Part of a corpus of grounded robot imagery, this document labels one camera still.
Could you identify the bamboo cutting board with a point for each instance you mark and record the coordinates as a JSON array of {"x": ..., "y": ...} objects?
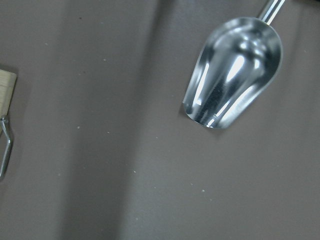
[{"x": 7, "y": 85}]

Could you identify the metal ice scoop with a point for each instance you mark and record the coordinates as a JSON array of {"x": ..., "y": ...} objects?
[{"x": 238, "y": 61}]

